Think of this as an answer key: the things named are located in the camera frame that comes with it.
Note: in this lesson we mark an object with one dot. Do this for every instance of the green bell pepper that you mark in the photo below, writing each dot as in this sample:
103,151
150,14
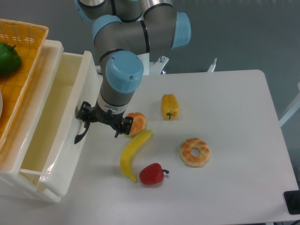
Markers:
10,60

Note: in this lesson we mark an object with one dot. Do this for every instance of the black top drawer handle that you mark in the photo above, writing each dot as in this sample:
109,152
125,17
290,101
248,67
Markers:
79,137

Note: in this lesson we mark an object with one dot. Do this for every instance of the red bell pepper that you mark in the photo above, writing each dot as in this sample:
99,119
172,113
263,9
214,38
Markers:
152,174

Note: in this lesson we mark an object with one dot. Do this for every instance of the round twisted bread roll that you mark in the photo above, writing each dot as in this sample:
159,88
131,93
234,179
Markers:
139,123

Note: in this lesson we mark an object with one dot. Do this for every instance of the orange woven basket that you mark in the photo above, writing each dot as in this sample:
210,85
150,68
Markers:
28,40

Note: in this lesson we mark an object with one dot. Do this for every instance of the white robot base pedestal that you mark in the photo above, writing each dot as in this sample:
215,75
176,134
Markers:
145,58

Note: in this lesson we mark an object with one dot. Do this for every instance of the yellow bell pepper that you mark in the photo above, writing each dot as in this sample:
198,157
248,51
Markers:
169,106

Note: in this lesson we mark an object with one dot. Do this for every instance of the yellow banana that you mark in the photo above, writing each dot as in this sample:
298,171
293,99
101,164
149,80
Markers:
130,151

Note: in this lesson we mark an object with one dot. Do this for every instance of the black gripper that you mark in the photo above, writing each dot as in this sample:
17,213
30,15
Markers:
88,114

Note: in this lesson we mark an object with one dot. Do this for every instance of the ring-shaped bread bagel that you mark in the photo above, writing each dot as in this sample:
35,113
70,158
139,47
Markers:
194,152

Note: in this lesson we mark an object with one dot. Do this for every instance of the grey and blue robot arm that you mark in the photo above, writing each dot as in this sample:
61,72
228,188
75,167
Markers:
122,30

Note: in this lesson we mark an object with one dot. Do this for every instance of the white metal mounting frame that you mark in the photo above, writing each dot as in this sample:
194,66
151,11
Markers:
158,66

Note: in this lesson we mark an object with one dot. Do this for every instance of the black device at table corner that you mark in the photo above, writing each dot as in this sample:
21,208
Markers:
292,200

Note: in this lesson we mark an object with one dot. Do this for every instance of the white drawer cabinet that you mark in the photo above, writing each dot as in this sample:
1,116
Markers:
13,181

